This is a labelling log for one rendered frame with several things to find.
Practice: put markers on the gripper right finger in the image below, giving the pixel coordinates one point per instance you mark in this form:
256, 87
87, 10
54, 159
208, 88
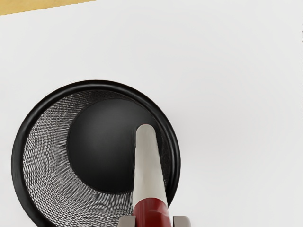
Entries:
181, 221

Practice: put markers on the black mesh pen holder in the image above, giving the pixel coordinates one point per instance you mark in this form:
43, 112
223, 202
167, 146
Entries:
52, 151

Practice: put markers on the white pen with red cap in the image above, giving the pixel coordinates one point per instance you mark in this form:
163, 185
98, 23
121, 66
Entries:
147, 170

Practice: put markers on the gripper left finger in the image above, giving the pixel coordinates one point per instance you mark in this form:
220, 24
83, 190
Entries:
126, 221

